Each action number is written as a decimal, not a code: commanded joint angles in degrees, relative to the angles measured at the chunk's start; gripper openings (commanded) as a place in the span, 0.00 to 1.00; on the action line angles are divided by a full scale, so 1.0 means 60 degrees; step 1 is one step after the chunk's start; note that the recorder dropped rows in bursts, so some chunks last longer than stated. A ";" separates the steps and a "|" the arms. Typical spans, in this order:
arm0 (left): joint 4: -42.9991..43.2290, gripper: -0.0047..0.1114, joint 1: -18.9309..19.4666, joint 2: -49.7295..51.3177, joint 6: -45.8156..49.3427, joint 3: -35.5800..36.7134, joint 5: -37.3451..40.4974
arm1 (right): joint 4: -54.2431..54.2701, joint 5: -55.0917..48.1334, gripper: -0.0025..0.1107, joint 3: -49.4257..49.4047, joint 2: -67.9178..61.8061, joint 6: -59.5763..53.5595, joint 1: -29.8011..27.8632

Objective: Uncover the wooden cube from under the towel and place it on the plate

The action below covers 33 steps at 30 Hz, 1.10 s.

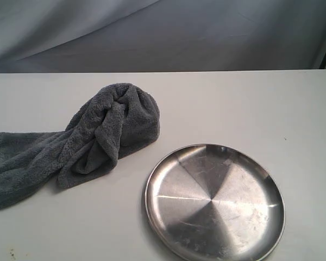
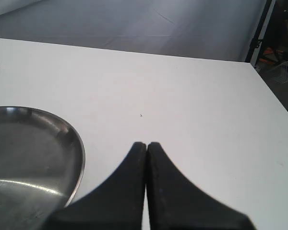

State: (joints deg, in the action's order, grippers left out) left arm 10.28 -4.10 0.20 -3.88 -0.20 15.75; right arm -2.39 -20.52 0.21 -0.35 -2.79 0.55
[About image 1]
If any grey terry towel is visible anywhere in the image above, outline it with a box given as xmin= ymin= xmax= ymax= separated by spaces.
xmin=0 ymin=83 xmax=160 ymax=209

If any round stainless steel plate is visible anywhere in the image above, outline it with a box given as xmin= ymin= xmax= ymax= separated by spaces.
xmin=143 ymin=144 xmax=286 ymax=260

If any grey backdrop cloth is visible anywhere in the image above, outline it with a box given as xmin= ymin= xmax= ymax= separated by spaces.
xmin=0 ymin=1 xmax=326 ymax=73

